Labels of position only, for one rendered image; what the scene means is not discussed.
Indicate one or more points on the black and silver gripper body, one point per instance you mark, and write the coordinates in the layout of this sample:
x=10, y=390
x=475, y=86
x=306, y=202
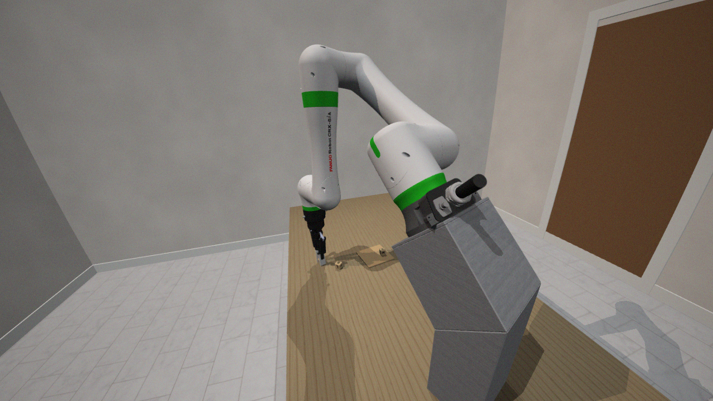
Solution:
x=317, y=227

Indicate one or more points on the tan square mat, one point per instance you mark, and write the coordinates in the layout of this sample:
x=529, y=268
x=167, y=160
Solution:
x=371, y=256

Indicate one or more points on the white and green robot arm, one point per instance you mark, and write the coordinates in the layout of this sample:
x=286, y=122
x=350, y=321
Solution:
x=405, y=155

